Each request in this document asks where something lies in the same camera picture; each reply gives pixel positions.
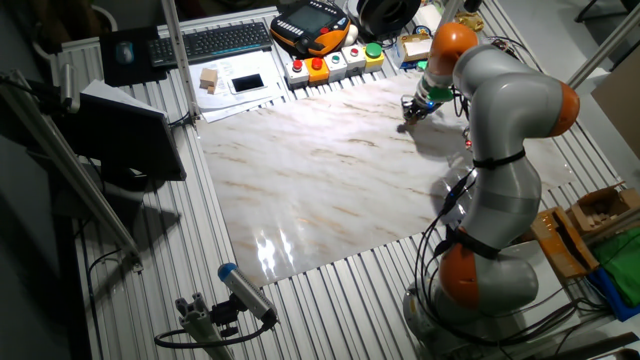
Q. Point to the open cardboard box wood pieces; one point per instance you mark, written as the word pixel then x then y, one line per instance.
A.
pixel 600 207

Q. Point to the small cardboard box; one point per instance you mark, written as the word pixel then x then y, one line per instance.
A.
pixel 417 47

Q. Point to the dark wooden plank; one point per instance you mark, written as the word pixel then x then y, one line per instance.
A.
pixel 600 345

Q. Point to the black computer keyboard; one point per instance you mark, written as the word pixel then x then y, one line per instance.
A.
pixel 210 42

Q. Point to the orange black teach pendant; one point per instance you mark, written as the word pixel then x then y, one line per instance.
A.
pixel 310 25

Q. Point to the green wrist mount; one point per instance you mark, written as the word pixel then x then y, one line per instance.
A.
pixel 441 94

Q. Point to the golden shiny packet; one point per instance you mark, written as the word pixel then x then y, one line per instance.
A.
pixel 470 21

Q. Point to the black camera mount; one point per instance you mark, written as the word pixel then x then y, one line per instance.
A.
pixel 225 315

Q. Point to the black computer monitor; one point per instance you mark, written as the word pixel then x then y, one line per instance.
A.
pixel 125 140

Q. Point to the yellow box green button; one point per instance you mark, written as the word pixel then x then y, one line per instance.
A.
pixel 373 55

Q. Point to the black chair leg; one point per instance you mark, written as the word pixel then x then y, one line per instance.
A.
pixel 590 10

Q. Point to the white marble pattern sheet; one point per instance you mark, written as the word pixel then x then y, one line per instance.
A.
pixel 300 175

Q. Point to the slanted aluminium frame bar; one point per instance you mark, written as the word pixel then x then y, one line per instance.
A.
pixel 605 47

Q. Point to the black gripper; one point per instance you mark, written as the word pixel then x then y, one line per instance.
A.
pixel 420 107

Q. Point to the white box green button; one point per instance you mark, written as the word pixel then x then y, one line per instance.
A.
pixel 336 65

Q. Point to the brown cardboard panel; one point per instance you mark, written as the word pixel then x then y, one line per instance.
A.
pixel 620 110

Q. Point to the thin aluminium post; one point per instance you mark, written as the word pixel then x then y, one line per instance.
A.
pixel 450 12

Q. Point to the upright aluminium profile post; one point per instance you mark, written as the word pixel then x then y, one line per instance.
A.
pixel 177 55

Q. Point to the black filament spool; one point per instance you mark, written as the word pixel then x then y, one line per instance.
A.
pixel 367 20

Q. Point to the orange flat box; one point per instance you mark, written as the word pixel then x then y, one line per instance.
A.
pixel 570 260

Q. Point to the orange box red button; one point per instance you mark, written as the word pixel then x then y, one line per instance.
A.
pixel 317 70

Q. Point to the black round knob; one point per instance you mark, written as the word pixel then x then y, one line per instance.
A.
pixel 472 5

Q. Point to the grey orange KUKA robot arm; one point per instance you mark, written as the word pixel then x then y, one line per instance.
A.
pixel 505 100

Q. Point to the white rounded object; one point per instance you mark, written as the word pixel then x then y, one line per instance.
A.
pixel 352 35

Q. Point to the green cloth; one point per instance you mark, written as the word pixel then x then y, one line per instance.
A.
pixel 622 265

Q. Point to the black mouse pad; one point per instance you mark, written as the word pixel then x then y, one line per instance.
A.
pixel 145 75

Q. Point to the grey computer mouse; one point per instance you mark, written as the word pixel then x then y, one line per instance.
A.
pixel 125 52

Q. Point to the white box small red button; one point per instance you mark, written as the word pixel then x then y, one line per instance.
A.
pixel 354 57

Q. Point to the short aluminium profile stub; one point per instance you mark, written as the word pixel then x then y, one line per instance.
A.
pixel 200 327

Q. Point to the large wooden block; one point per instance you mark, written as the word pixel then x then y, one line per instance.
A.
pixel 208 77

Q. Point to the long diagonal aluminium bar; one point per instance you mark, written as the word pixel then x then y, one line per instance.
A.
pixel 65 165

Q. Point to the white smartphone dark screen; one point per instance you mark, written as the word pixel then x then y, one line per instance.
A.
pixel 247 83

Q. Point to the silver camera blue cap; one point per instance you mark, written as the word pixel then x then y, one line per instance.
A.
pixel 247 292

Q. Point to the blue bag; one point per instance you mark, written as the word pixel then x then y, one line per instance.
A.
pixel 612 295

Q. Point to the white sheet behind monitor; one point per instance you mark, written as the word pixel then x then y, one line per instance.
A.
pixel 107 92

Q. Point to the white paper sheets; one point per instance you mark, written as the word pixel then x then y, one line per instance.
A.
pixel 225 102

